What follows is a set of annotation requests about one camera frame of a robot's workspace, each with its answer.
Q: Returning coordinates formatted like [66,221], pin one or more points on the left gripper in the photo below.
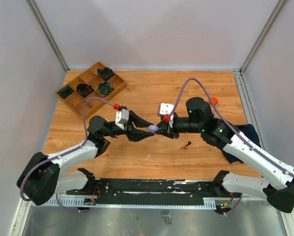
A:
[135,135]

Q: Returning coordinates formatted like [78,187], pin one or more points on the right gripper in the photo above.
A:
[166,127]

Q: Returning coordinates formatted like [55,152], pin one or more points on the purple earbud charging case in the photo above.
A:
[153,128]

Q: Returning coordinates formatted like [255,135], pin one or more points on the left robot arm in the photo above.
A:
[46,175]

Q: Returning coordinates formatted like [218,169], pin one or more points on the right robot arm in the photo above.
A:
[276,184]

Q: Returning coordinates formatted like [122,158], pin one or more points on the black charging case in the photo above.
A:
[122,107]

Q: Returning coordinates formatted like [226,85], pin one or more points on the orange charging case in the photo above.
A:
[213,100]

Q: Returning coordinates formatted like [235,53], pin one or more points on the black yellow rolled item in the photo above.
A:
[104,88]

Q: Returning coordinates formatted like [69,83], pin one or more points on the wooden compartment tray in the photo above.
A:
[86,107]

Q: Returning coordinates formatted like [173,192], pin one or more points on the black rolled item top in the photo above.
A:
[105,73]

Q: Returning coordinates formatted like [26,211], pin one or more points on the black red rolled item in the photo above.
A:
[84,90]

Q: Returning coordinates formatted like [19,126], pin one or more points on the black green rolled item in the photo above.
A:
[65,92]

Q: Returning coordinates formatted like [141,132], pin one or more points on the dark blue cloth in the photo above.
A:
[249,131]

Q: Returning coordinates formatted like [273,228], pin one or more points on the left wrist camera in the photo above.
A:
[122,118]

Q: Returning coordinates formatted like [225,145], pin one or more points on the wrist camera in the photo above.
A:
[164,108]
[122,118]

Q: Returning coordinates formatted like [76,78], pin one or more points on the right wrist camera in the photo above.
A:
[164,108]

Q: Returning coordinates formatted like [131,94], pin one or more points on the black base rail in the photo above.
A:
[151,192]

